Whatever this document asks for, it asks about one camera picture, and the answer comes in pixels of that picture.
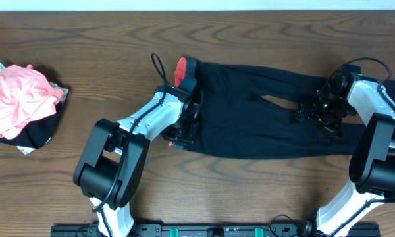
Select black folded garment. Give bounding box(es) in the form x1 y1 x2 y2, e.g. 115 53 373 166
0 83 69 149

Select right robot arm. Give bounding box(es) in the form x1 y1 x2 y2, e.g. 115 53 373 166
293 61 395 236

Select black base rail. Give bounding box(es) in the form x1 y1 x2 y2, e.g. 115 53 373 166
50 223 381 237

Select black cable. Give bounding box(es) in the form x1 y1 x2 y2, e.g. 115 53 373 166
91 52 171 237
317 57 395 237

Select right black cable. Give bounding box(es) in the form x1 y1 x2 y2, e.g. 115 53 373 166
317 57 395 237

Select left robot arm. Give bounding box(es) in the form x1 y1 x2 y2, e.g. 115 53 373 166
73 76 203 236

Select black leggings red waistband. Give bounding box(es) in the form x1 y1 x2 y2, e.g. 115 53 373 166
167 56 395 161

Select pink crumpled garment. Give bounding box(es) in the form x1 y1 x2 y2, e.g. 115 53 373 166
0 65 64 139

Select left black cable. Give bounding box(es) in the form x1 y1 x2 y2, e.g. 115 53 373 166
91 52 171 237

